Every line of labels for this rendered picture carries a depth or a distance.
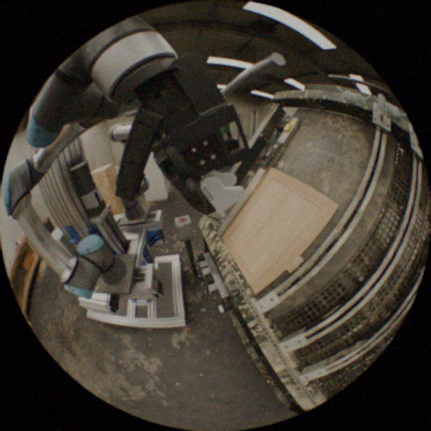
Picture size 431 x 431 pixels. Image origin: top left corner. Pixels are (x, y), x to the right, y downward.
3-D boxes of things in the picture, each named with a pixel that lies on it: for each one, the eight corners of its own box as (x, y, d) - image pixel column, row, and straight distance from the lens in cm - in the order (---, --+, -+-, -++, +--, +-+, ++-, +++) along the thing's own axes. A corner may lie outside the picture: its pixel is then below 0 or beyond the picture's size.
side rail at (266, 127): (214, 215, 113) (204, 213, 108) (281, 112, 127) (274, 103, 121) (217, 220, 109) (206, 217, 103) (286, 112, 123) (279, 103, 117)
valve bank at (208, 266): (194, 264, 114) (189, 248, 94) (209, 259, 115) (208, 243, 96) (215, 321, 98) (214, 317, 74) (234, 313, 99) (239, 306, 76)
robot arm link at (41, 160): (47, 178, 69) (137, 120, 33) (30, 192, 65) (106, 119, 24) (40, 153, 71) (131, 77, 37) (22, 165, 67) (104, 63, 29)
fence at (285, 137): (220, 233, 93) (216, 232, 90) (294, 122, 99) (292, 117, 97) (223, 238, 90) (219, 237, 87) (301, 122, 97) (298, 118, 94)
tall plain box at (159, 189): (152, 189, 417) (140, 131, 388) (171, 186, 405) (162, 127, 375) (146, 203, 340) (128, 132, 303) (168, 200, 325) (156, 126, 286)
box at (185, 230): (178, 233, 115) (174, 217, 104) (191, 229, 116) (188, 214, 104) (180, 243, 107) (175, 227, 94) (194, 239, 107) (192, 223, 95)
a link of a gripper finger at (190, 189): (219, 219, 15) (172, 158, 10) (208, 224, 15) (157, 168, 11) (212, 195, 18) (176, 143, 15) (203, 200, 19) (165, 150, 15)
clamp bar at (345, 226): (259, 297, 72) (226, 309, 54) (375, 116, 98) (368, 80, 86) (269, 313, 72) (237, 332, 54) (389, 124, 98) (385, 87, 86)
